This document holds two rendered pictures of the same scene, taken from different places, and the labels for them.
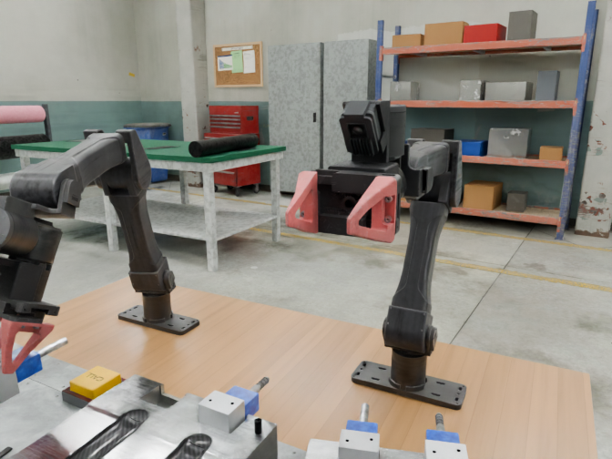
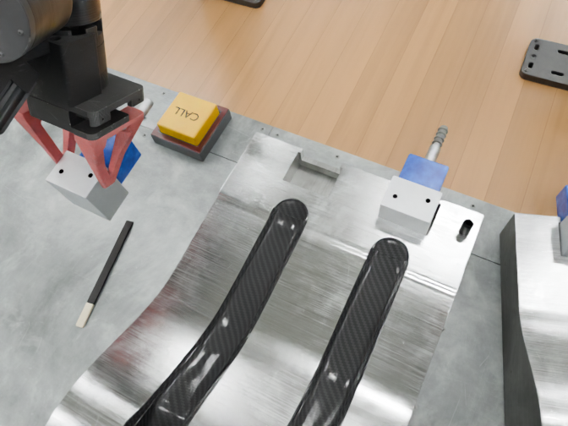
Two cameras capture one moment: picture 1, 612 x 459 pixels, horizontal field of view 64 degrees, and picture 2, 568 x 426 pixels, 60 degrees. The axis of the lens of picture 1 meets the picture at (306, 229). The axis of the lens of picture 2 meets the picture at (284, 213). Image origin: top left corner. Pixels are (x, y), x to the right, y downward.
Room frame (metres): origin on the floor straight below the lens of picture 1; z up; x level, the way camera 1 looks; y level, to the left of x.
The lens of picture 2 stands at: (0.34, 0.20, 1.34)
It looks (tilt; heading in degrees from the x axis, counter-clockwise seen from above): 63 degrees down; 9
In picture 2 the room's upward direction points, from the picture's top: 12 degrees counter-clockwise
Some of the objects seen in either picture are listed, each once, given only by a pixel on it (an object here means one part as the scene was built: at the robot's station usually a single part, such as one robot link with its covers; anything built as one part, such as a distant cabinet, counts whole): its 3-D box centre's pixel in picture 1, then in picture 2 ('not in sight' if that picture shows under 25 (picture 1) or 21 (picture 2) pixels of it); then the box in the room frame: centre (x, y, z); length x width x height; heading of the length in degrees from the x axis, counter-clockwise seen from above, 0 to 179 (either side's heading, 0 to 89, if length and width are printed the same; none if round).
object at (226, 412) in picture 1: (242, 401); (423, 174); (0.61, 0.09, 0.89); 0.13 x 0.05 x 0.05; 152
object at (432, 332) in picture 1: (411, 336); not in sight; (0.78, -0.18, 0.90); 0.09 x 0.06 x 0.06; 63
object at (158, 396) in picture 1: (165, 406); (314, 180); (0.62, 0.20, 0.87); 0.05 x 0.05 x 0.04; 62
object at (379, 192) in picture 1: (352, 213); not in sight; (0.47, -0.05, 1.19); 0.09 x 0.07 x 0.07; 153
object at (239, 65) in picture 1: (237, 65); not in sight; (7.42, 0.99, 1.80); 0.90 x 0.03 x 0.60; 58
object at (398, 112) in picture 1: (391, 150); not in sight; (0.63, -0.11, 1.24); 0.12 x 0.09 x 0.12; 153
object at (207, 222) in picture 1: (147, 187); not in sight; (4.61, 1.51, 0.51); 2.40 x 1.13 x 1.02; 62
